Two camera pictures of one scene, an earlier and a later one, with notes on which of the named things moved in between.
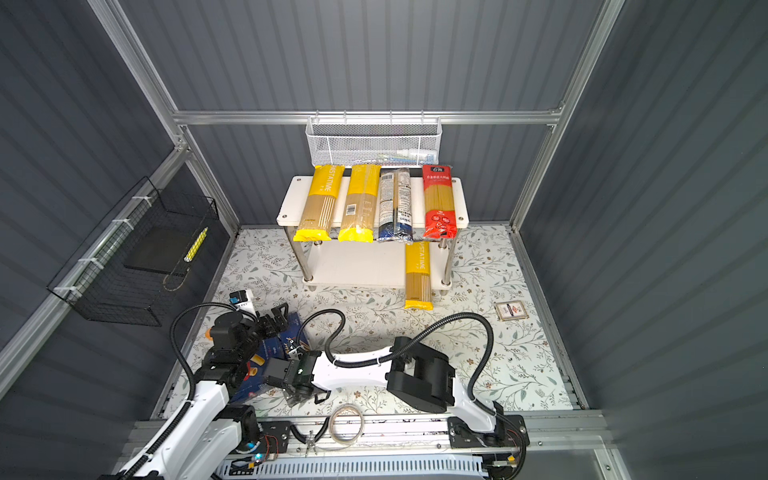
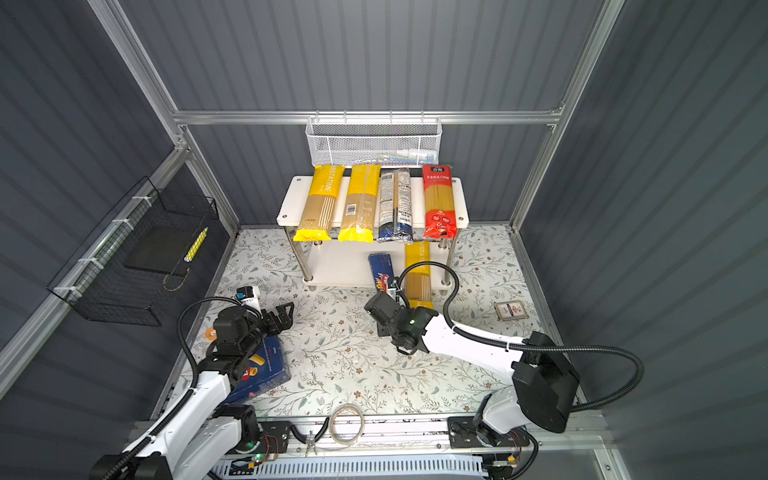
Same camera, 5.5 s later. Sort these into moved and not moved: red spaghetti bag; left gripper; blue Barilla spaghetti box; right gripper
Moved: blue Barilla spaghetti box; right gripper
Not moved: red spaghetti bag; left gripper
